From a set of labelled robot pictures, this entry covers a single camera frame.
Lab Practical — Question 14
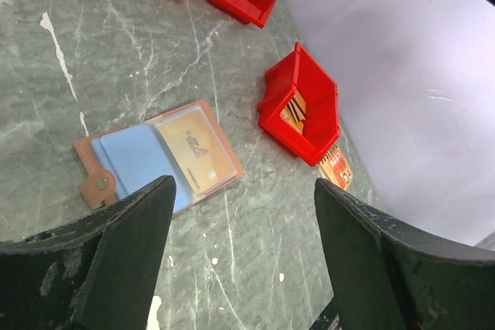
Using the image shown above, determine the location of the gold credit card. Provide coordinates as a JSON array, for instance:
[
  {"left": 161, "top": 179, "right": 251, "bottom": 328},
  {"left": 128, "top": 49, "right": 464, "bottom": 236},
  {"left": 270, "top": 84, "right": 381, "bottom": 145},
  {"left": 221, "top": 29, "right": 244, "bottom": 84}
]
[{"left": 158, "top": 106, "right": 237, "bottom": 196}]

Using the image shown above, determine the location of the red bin with gold cards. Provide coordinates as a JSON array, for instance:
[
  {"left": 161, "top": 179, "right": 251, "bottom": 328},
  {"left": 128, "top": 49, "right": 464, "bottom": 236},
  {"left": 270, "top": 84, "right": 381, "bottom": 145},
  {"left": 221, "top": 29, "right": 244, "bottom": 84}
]
[{"left": 258, "top": 42, "right": 340, "bottom": 166}]

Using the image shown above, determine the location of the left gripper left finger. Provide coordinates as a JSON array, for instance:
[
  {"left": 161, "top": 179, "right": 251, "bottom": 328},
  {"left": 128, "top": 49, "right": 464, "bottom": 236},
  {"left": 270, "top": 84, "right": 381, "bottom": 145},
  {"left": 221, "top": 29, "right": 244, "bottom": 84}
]
[{"left": 1, "top": 176, "right": 176, "bottom": 329}]

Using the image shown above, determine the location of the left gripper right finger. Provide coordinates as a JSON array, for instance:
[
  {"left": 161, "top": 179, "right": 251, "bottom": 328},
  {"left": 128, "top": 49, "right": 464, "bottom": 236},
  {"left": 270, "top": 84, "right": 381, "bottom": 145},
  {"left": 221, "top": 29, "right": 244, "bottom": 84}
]
[{"left": 313, "top": 179, "right": 494, "bottom": 329}]

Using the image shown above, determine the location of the orange spiral notebook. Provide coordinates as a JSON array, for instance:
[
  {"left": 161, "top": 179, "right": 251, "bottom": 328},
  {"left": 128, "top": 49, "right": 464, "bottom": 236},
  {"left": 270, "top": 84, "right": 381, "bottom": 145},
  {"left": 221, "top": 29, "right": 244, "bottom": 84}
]
[{"left": 318, "top": 144, "right": 353, "bottom": 190}]

